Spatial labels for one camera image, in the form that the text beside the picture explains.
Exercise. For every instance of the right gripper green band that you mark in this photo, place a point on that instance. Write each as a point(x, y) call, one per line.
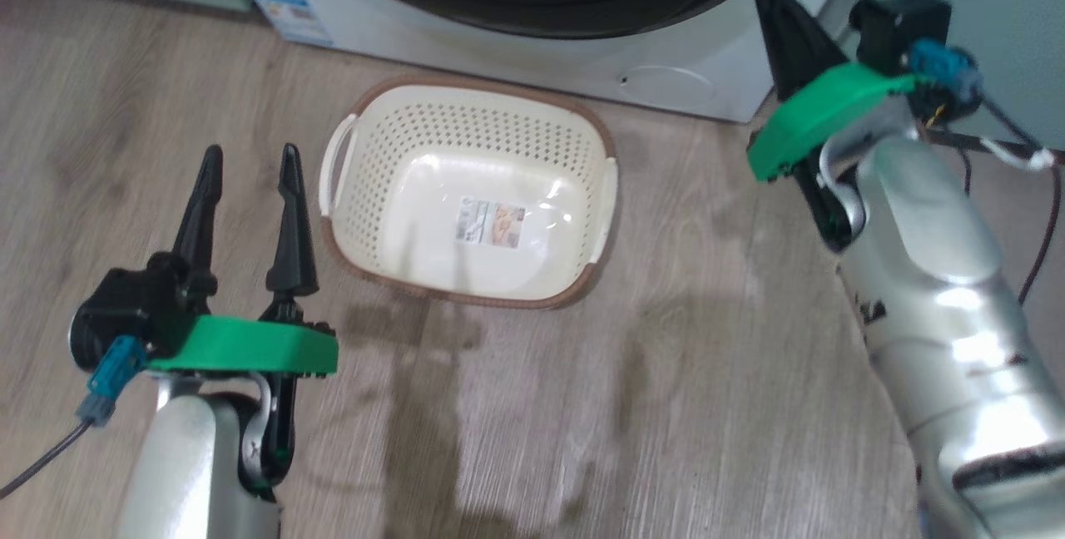
point(815, 115)

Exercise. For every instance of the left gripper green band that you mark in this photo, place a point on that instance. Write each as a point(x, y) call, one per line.
point(250, 348)

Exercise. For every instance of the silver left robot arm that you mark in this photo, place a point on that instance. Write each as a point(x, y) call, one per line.
point(183, 472)

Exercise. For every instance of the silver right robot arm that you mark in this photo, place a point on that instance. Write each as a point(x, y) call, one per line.
point(940, 314)

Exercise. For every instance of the white washing machine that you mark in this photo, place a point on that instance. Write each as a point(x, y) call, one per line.
point(582, 56)

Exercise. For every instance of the printed basket label sticker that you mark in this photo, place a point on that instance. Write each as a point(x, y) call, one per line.
point(491, 223)

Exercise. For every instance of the cream perforated laundry basket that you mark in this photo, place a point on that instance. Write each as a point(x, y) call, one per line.
point(499, 115)

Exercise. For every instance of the blue energy label sticker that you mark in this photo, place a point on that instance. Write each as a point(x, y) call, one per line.
point(291, 17)

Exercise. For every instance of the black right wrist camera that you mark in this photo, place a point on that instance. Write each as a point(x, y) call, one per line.
point(899, 23)

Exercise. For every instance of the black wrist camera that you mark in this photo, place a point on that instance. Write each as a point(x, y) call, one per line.
point(899, 23)
point(125, 314)

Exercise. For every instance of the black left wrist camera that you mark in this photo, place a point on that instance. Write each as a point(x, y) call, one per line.
point(125, 314)

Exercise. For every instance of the blue right camera connector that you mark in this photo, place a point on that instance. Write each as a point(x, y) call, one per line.
point(944, 73)

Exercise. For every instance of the blue camera connector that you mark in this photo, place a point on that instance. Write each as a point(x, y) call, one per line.
point(112, 377)
point(944, 73)

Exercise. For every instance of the blue left camera connector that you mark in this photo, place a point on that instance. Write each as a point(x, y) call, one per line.
point(112, 377)

